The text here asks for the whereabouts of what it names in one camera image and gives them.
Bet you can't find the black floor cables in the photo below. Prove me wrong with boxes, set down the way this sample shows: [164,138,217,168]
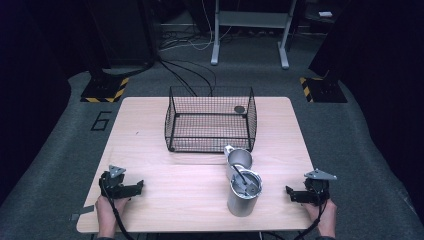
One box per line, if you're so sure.
[159,59,218,98]

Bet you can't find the black wire mesh basket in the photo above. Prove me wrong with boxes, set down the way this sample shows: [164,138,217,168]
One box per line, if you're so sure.
[164,85,258,154]

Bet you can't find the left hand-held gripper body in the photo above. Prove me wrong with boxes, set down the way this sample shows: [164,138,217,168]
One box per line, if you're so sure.
[98,164,134,200]

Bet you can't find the person's right hand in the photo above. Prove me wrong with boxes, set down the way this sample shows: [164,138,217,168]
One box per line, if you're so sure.
[303,199,338,238]

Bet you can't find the white floor cables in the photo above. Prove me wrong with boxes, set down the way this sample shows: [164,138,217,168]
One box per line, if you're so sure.
[159,0,234,52]

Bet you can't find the black cabinet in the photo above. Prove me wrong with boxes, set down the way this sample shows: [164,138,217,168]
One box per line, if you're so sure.
[84,0,158,68]

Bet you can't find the white metal desk frame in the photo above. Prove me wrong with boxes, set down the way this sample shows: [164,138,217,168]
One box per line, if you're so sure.
[210,0,298,70]

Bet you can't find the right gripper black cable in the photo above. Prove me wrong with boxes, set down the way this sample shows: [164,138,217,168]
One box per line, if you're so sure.
[293,199,328,240]

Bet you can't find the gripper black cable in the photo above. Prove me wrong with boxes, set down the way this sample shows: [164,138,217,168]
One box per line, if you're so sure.
[100,184,135,240]
[293,199,328,240]

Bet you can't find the steel cup with handle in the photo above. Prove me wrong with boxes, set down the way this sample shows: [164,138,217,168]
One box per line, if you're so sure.
[223,144,254,183]

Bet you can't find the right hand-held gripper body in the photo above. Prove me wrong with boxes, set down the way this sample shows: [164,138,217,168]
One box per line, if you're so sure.
[301,168,338,206]

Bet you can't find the black straw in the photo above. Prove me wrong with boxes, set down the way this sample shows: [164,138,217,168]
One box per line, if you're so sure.
[232,164,250,187]

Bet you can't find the tall steel tumbler cup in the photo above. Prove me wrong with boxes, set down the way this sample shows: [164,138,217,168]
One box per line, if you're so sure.
[227,168,263,218]

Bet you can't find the grey tape piece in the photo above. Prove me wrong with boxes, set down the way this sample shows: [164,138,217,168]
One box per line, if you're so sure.
[69,204,95,222]

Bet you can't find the black stand with striped base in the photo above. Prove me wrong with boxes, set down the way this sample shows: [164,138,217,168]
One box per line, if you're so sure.
[80,76,130,104]
[299,76,348,104]

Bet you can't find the person's left hand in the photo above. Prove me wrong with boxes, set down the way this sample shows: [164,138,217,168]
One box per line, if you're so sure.
[94,194,131,238]

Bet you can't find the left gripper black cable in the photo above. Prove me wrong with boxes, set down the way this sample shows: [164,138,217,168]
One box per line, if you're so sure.
[100,184,135,240]

